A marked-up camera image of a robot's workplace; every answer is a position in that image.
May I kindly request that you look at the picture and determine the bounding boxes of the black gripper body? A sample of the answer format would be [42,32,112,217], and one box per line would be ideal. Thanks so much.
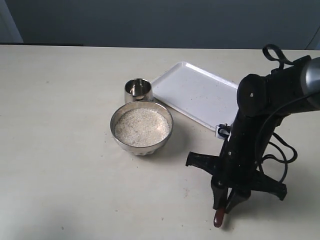
[185,114,287,200]

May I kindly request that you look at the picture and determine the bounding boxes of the dark red wooden spoon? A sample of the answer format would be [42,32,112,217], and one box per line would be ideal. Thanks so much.
[213,207,225,228]

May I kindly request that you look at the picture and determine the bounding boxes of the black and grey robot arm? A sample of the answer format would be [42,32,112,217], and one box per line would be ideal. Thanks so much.
[186,56,320,220]

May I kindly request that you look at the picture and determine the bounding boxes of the steel bowl of rice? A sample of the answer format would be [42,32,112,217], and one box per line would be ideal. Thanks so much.
[110,101,174,156]

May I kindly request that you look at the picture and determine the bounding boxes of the white rice pile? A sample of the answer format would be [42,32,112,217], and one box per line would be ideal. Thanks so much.
[115,108,170,148]

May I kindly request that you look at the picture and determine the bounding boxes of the small steel cup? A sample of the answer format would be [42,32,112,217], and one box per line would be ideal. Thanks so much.
[124,78,154,104]

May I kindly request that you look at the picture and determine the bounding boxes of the white rectangular plastic tray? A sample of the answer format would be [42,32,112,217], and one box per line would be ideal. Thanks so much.
[151,61,238,132]

